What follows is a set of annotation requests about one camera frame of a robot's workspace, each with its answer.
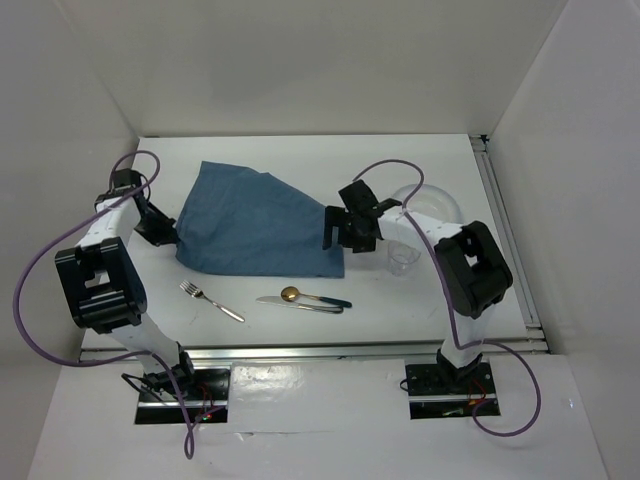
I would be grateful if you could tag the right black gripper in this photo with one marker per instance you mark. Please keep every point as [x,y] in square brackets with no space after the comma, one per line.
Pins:
[335,216]

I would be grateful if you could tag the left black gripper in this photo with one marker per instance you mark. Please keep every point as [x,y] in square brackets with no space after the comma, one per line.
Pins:
[164,234]

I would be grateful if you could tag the blue cloth napkin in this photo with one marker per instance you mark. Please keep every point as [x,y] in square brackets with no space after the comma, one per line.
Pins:
[237,221]

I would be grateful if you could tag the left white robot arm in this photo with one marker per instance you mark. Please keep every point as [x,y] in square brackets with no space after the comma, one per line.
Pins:
[105,293]

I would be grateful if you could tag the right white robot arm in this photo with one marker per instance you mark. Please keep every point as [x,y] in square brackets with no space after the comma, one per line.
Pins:
[473,273]

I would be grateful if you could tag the silver fork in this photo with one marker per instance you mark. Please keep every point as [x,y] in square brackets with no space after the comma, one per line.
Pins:
[197,293]

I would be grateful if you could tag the clear plastic cup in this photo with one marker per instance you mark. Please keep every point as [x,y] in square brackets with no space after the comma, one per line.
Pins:
[402,259]

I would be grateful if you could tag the clear glass bowl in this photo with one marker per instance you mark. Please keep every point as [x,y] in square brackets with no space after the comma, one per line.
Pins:
[434,210]

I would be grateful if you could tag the silver table knife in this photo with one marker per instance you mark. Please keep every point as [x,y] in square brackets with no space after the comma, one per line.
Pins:
[278,301]

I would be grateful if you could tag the gold spoon teal handle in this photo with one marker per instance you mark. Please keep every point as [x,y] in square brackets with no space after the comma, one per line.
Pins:
[292,294]

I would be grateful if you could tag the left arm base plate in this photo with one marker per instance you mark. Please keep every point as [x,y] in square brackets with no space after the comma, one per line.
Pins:
[205,402]

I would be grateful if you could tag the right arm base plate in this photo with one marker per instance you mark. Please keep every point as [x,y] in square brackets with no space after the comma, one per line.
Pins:
[431,397]

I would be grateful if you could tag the aluminium front rail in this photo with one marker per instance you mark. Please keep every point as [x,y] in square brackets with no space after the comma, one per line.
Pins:
[304,352]

